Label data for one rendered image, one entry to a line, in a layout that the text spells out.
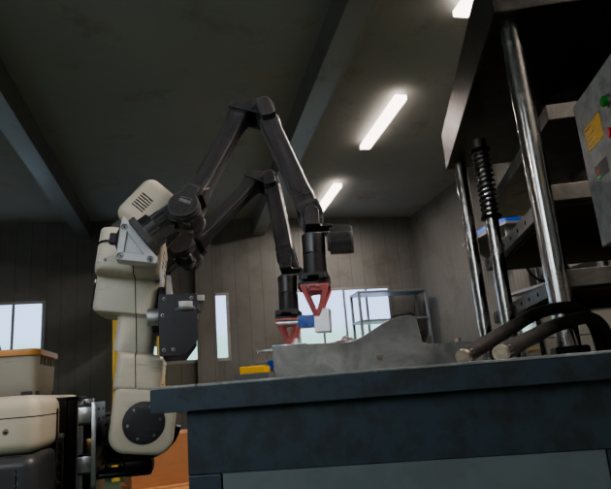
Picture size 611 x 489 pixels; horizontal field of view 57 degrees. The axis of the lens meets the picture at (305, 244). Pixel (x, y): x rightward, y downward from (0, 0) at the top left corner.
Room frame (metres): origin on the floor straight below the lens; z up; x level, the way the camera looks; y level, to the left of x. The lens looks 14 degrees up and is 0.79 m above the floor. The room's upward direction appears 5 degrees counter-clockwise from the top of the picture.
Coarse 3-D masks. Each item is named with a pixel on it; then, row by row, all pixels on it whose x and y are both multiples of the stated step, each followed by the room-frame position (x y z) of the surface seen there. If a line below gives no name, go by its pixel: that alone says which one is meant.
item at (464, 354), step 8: (528, 312) 1.32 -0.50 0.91; (512, 320) 1.25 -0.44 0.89; (520, 320) 1.27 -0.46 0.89; (528, 320) 1.29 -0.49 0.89; (504, 328) 1.20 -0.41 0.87; (512, 328) 1.22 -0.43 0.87; (520, 328) 1.26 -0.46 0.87; (488, 336) 1.14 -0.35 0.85; (496, 336) 1.16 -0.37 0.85; (504, 336) 1.19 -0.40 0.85; (472, 344) 1.09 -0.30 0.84; (480, 344) 1.10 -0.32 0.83; (488, 344) 1.12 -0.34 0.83; (496, 344) 1.16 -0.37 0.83; (456, 352) 1.07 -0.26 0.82; (464, 352) 1.06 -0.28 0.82; (472, 352) 1.07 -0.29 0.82; (480, 352) 1.09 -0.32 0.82; (464, 360) 1.07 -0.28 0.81; (472, 360) 1.08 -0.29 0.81
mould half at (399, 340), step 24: (384, 336) 1.43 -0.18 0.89; (408, 336) 1.43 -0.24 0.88; (288, 360) 1.46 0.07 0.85; (312, 360) 1.46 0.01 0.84; (336, 360) 1.45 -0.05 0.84; (360, 360) 1.44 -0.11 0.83; (384, 360) 1.44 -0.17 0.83; (408, 360) 1.43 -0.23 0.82; (432, 360) 1.42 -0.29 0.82; (456, 360) 1.41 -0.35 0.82
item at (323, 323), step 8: (328, 312) 1.32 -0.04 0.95; (280, 320) 1.36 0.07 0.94; (288, 320) 1.36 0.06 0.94; (296, 320) 1.35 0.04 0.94; (304, 320) 1.33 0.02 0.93; (312, 320) 1.33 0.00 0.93; (320, 320) 1.33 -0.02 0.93; (328, 320) 1.32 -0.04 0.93; (304, 328) 1.37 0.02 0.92; (320, 328) 1.33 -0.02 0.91; (328, 328) 1.32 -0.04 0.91
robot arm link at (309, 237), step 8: (312, 232) 1.33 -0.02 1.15; (320, 232) 1.33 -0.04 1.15; (328, 232) 1.33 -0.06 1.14; (304, 240) 1.33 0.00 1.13; (312, 240) 1.32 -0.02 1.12; (320, 240) 1.33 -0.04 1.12; (328, 240) 1.33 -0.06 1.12; (304, 248) 1.34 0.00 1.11; (312, 248) 1.32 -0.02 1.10; (320, 248) 1.33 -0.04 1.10; (328, 248) 1.34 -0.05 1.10
